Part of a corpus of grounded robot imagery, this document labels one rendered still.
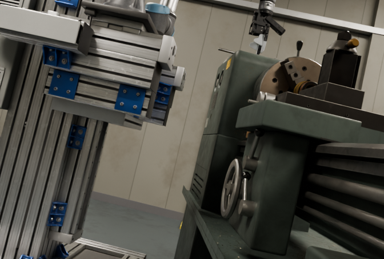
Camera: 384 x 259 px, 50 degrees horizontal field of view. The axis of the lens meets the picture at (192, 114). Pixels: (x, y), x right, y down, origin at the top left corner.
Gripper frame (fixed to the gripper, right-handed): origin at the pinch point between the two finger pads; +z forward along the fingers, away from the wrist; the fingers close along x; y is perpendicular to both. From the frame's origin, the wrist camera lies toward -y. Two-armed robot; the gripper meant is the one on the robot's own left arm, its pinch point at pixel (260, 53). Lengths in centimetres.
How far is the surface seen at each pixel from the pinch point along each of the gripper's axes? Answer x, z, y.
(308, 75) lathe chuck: 32.1, 12.2, -14.6
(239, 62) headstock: 16.6, 10.4, 11.8
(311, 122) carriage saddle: 106, 39, 7
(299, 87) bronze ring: 43.7, 20.2, -8.0
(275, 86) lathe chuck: 32.1, 20.0, -2.1
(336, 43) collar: 88, 15, -1
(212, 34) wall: -248, -72, 6
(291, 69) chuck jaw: 36.1, 12.6, -6.1
